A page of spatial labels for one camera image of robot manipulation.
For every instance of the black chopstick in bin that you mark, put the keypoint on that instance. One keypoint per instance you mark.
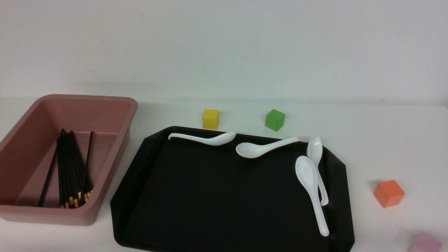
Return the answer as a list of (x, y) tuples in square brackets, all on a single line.
[(65, 175), (60, 176), (73, 168), (73, 144)]

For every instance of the black chopstick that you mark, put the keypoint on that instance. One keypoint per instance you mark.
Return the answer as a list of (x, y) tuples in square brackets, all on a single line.
[(49, 173), (73, 168), (65, 175), (87, 187), (73, 144), (60, 176)]

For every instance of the white spoon top left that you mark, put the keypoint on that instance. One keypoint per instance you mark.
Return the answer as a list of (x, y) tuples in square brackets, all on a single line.
[(219, 140)]

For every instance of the orange cube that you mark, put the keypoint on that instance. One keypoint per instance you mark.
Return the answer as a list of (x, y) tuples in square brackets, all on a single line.
[(389, 193)]

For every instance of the white spoon top middle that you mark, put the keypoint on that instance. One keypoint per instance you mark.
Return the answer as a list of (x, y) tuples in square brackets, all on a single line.
[(251, 151)]

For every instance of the pink plastic bin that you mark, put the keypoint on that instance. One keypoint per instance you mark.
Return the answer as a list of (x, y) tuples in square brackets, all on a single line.
[(27, 151)]

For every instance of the white spoon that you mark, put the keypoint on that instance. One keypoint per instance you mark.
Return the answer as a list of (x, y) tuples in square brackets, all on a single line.
[(315, 153), (251, 151), (308, 177), (219, 140)]

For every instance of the pink cube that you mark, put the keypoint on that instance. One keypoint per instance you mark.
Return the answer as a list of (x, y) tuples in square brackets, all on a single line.
[(424, 242)]

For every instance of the green cube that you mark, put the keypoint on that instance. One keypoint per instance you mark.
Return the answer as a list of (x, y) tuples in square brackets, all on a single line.
[(274, 120)]

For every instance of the white spoon front right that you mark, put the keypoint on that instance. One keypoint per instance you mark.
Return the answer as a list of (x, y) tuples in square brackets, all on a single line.
[(308, 177)]

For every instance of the black plastic tray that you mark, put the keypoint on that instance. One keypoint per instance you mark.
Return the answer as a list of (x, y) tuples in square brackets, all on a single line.
[(183, 196)]

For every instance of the white spoon back right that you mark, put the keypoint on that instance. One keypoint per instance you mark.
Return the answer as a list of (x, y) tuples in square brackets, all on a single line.
[(315, 153)]

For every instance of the yellow cube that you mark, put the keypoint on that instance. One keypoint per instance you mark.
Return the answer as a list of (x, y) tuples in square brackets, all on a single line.
[(210, 119)]

